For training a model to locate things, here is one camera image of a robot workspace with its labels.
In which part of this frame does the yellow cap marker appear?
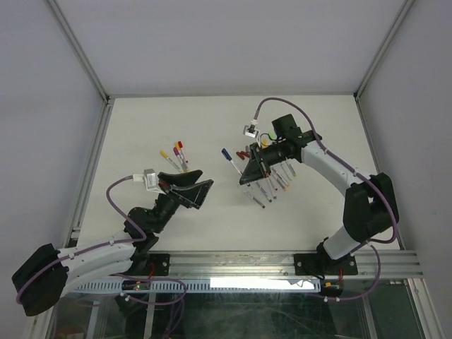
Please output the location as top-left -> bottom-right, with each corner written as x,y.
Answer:
160,150 -> 183,173

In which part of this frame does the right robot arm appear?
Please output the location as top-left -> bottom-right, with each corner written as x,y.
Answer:
239,114 -> 400,273

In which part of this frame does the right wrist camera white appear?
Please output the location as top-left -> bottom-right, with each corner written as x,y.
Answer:
243,121 -> 259,138

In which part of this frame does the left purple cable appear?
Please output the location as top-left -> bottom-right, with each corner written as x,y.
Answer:
16,175 -> 188,339

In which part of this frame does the red square-cap pen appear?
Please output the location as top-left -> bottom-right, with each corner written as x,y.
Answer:
270,174 -> 278,191

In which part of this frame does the white slotted cable duct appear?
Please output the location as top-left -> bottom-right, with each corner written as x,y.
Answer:
75,277 -> 321,295

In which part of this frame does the light green pen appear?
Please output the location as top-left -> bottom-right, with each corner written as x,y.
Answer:
286,162 -> 297,177

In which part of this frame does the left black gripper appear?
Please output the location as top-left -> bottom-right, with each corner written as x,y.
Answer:
151,170 -> 213,234

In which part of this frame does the purple cable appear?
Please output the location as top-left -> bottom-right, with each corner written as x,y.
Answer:
16,175 -> 188,339
254,97 -> 400,302

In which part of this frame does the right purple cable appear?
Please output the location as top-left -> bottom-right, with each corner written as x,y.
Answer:
254,97 -> 400,302

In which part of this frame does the aluminium front rail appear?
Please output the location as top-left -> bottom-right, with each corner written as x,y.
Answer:
149,249 -> 424,280

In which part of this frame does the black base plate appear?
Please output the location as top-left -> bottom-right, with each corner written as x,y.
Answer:
128,253 -> 170,277
293,253 -> 358,278

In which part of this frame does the purple cap marker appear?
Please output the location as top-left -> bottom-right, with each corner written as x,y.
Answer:
173,147 -> 188,172

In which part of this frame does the yellow pen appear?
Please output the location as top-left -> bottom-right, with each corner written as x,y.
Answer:
275,171 -> 290,191

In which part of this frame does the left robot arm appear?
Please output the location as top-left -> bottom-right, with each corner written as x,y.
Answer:
11,170 -> 214,317

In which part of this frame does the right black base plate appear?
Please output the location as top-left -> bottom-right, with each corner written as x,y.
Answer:
293,253 -> 358,278

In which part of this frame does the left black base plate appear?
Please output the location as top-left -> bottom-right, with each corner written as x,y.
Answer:
128,253 -> 170,277

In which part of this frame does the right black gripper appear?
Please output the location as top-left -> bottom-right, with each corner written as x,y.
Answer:
239,141 -> 285,185

